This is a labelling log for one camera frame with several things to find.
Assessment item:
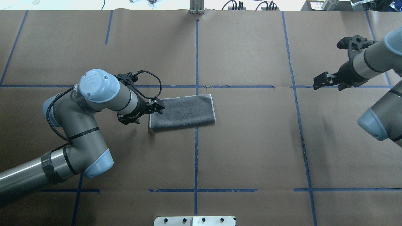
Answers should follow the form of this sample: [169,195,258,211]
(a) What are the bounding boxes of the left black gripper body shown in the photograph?
[115,73,155,125]

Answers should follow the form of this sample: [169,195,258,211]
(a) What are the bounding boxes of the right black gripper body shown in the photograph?
[334,35,376,91]

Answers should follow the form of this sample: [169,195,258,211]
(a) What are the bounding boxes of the pink and grey towel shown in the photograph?
[149,94,216,130]

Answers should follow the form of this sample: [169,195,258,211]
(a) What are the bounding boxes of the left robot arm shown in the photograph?
[1,69,165,207]

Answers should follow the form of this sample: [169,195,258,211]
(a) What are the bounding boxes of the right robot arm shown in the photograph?
[313,28,402,146]

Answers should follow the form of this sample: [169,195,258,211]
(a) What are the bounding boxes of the metal cylinder weight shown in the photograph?
[321,0,339,11]

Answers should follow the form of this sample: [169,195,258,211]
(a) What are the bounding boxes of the aluminium frame post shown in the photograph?
[189,0,205,15]

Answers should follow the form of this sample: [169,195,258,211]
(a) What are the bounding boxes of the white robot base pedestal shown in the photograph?
[153,216,237,226]

